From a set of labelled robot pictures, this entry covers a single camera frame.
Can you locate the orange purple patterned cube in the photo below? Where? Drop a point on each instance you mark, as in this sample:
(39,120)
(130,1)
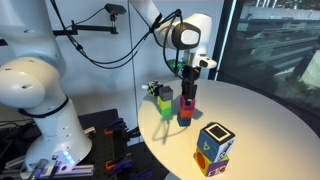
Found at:
(207,167)

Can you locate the green black checkered cube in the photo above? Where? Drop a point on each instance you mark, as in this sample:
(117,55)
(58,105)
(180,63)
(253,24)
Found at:
(153,87)

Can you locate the black camera on boom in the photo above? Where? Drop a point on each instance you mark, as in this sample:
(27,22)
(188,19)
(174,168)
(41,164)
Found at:
(113,10)

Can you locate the green block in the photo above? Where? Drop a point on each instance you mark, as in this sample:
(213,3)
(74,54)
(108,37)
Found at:
(164,106)

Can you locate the pink block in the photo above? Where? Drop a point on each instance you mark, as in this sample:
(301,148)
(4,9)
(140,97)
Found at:
(187,104)

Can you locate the black perforated breadboard plate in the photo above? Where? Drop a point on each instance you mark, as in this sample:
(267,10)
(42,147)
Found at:
(15,142)

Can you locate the blue white patterned cube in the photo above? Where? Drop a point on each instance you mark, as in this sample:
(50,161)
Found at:
(215,141)

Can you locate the blue orange clamp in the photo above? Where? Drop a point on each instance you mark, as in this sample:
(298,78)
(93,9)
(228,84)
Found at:
(120,125)
(122,164)

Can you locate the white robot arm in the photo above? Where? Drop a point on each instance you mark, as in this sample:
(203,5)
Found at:
(31,81)

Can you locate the grey block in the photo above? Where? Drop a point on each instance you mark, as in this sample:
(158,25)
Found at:
(166,93)

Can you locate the orange block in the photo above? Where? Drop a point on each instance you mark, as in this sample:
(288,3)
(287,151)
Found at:
(183,113)

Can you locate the dark blue block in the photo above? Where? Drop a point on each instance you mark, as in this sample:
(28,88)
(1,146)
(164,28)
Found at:
(183,122)

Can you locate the blue orange clamp left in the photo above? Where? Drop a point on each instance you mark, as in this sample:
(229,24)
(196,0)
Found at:
(120,125)

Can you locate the blue orange clamp right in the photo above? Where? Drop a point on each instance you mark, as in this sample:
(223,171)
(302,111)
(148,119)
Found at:
(122,164)

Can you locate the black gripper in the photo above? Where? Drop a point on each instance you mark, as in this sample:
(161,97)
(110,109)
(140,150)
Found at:
(190,75)

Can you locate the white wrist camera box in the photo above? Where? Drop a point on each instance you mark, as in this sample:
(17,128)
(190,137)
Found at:
(204,61)

